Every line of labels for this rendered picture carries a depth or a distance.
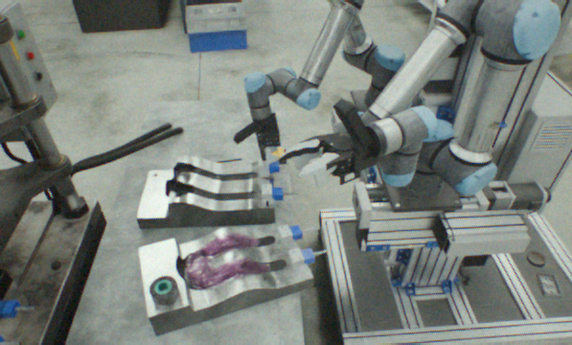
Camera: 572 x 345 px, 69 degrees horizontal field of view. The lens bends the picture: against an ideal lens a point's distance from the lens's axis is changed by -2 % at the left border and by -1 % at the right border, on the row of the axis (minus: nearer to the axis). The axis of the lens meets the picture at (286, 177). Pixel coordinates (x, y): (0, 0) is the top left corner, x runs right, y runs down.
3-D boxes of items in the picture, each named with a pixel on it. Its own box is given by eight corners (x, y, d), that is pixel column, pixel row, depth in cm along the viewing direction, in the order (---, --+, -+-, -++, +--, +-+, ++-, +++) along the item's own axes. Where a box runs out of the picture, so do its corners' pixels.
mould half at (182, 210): (273, 177, 177) (272, 151, 168) (275, 224, 157) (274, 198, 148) (152, 181, 175) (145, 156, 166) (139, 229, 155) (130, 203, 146)
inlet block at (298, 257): (324, 249, 145) (325, 240, 141) (330, 261, 141) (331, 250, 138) (288, 260, 142) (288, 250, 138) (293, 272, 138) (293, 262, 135)
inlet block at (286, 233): (311, 227, 153) (312, 217, 149) (317, 237, 149) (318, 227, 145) (277, 237, 149) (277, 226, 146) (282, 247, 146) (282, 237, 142)
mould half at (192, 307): (285, 230, 155) (285, 209, 148) (312, 287, 137) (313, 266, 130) (146, 268, 142) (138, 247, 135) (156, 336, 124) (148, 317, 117)
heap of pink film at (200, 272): (257, 235, 146) (255, 219, 141) (273, 275, 134) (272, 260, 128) (181, 255, 139) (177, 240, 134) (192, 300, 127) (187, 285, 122)
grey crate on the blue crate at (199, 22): (244, 15, 462) (243, 2, 452) (246, 31, 432) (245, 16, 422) (188, 19, 456) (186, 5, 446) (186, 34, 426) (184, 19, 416)
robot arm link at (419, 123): (435, 145, 97) (444, 113, 91) (398, 160, 93) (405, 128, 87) (411, 127, 102) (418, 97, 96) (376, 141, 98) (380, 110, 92)
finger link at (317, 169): (310, 201, 80) (340, 179, 85) (308, 176, 77) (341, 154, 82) (298, 195, 82) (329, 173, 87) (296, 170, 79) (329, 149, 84)
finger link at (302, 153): (281, 178, 87) (324, 170, 88) (279, 154, 83) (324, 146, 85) (278, 171, 89) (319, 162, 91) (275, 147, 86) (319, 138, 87)
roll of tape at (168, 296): (167, 310, 119) (165, 303, 116) (146, 298, 121) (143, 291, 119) (185, 288, 124) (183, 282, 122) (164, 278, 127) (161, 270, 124)
